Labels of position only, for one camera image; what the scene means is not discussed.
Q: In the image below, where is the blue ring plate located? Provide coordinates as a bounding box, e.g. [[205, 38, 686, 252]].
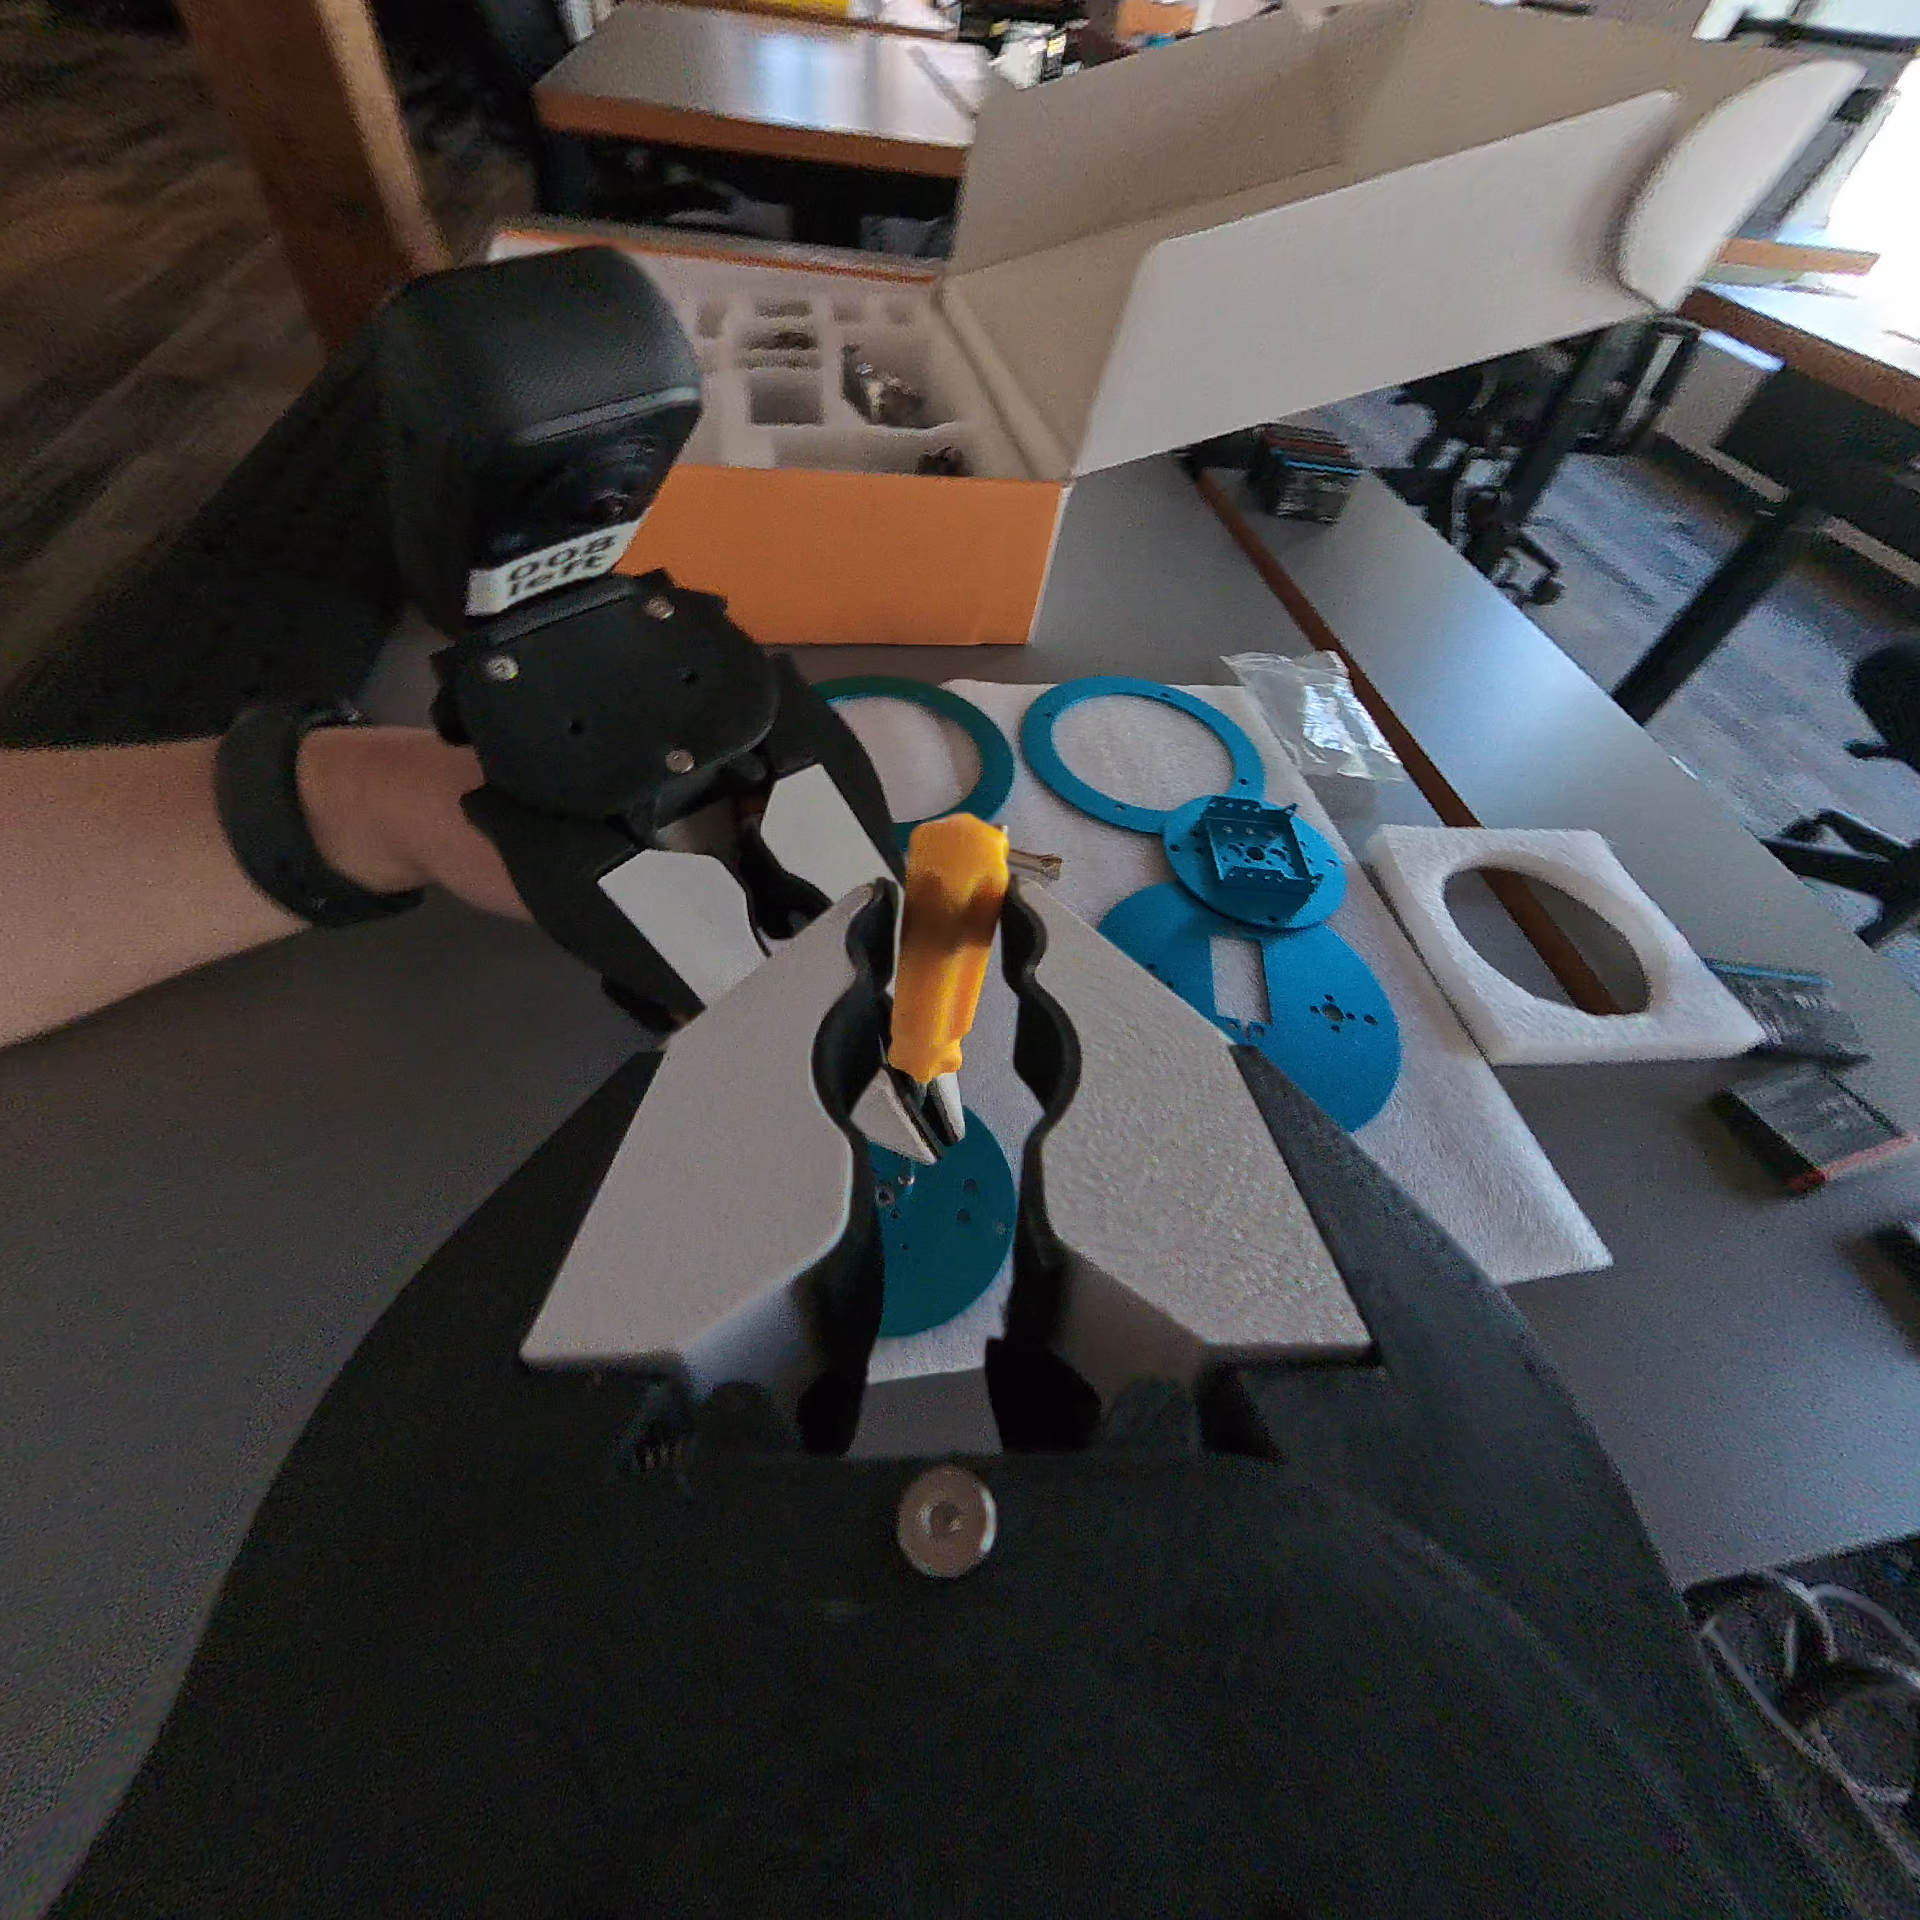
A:
[[1020, 674, 1265, 824]]

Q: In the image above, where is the black office chair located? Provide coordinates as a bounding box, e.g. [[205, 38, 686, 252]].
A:
[[1770, 637, 1920, 949], [1385, 360, 1592, 602]]

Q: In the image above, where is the white foam sheet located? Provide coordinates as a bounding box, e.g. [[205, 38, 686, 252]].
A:
[[815, 674, 1613, 1391]]

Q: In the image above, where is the large blue plate with cutout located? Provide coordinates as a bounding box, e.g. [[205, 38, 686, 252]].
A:
[[1097, 877, 1401, 1135]]

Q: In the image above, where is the person's left hand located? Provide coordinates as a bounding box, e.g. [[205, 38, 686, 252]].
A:
[[295, 726, 524, 921]]

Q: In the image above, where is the dark teal ring plate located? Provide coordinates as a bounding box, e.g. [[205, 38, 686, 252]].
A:
[[810, 674, 1014, 829]]

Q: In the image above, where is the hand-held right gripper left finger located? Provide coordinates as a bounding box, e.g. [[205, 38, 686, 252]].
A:
[[518, 882, 901, 1455]]

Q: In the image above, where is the tangle of floor cables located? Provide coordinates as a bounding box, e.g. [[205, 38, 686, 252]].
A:
[[1693, 1560, 1920, 1848]]

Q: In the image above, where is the orange cardboard box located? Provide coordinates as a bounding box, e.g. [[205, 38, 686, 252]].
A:
[[486, 0, 1874, 650]]

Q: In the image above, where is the blue disc with square bracket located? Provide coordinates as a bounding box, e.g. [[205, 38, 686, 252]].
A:
[[1153, 793, 1347, 932]]

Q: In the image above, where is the yellow screwdriver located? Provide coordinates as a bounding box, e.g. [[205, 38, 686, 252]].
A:
[[884, 814, 1014, 1086]]

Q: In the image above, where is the black wristband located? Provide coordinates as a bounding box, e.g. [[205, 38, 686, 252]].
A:
[[213, 702, 429, 931]]

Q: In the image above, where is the wooden pillar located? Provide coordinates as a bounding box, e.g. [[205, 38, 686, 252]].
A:
[[171, 0, 451, 355]]

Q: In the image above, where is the small blue round plate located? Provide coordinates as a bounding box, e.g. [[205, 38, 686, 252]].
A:
[[870, 1102, 1020, 1342]]

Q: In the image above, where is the white foam block with hole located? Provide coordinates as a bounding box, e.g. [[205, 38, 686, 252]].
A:
[[1361, 824, 1763, 1068]]

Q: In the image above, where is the white foam box insert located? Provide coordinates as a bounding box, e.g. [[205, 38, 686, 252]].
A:
[[636, 252, 1060, 486]]

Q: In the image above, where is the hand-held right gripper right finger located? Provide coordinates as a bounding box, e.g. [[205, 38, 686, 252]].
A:
[[982, 882, 1380, 1450]]

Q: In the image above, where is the stack of black boxes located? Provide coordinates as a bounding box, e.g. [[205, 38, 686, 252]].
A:
[[1243, 425, 1368, 521]]

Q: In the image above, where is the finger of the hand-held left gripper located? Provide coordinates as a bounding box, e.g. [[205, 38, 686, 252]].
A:
[[599, 845, 965, 1168], [756, 765, 894, 915]]

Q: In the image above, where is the person's left forearm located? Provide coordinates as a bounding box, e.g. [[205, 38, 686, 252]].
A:
[[0, 746, 302, 1053]]

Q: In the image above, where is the clear plastic bag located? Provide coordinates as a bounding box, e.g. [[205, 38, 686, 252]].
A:
[[1217, 648, 1404, 786]]

